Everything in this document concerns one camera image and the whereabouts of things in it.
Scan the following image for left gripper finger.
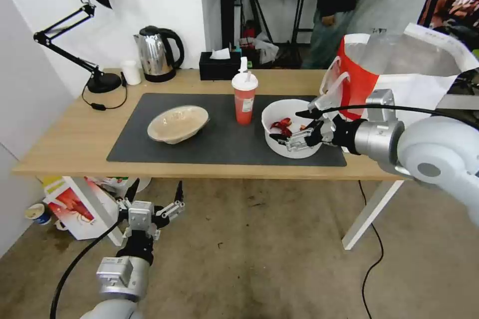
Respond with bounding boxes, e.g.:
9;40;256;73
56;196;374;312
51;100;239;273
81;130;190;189
155;180;187;221
115;178;141;212

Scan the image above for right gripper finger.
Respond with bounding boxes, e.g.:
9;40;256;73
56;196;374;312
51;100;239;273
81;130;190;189
294;93;346;121
268;126;318;152

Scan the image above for white red takeout bag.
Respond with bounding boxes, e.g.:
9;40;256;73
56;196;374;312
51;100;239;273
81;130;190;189
318;22;479;126

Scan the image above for white plastic bag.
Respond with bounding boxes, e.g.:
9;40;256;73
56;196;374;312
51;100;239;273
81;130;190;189
253;33;280;65

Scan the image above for red crayfish shell scraps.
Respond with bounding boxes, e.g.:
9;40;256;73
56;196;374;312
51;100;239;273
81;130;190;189
269;118;297;137

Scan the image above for white plastic bowl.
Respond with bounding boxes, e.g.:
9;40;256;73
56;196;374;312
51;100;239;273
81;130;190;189
261;99;326;158

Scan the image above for white crayfish print box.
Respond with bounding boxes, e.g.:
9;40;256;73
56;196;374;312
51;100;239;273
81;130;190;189
41;176;131;241

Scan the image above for red drink cup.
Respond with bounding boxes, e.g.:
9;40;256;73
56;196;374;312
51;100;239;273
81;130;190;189
231;72;259;125

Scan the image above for black desk mat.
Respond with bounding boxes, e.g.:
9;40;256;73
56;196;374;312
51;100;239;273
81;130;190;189
106;93;348;167

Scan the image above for beige lidded paper bowl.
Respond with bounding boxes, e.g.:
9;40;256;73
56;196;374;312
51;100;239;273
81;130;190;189
147;106;211;145

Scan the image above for white straw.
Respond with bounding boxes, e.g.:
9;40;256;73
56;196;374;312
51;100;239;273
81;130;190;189
238;56;252;90

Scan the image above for white table leg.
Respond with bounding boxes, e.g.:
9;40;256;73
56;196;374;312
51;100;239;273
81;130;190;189
341;179;406;251

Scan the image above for instant noodle cup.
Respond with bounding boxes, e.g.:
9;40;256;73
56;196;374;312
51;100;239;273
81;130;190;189
24;203;53;225

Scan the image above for black tissue box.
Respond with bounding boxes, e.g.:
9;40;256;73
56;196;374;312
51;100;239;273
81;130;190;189
199;51;242;81

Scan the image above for black desk lamp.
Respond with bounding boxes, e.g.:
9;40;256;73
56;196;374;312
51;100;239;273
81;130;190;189
32;0;122;94

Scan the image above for black light stand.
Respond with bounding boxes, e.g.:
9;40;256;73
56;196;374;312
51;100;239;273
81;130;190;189
235;0;277;49

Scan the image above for small white canister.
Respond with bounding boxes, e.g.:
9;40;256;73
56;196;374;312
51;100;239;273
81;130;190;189
120;60;142;85

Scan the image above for steel electric kettle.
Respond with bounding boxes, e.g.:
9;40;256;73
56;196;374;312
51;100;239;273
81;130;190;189
133;25;186;83

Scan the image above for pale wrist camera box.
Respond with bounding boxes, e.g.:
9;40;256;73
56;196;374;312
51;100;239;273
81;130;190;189
128;201;155;231

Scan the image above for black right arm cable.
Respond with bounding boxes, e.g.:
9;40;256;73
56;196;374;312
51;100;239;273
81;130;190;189
320;104;479;130

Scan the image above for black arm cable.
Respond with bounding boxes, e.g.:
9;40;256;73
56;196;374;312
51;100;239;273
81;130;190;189
320;104;479;130
49;218;130;319

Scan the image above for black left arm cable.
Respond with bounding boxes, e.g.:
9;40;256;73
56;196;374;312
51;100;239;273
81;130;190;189
49;218;130;319

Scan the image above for black lamp cable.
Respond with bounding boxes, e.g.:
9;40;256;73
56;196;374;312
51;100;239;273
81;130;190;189
81;71;128;112

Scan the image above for black floor cable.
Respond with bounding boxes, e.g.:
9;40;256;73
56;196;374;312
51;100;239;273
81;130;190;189
357;179;385;319

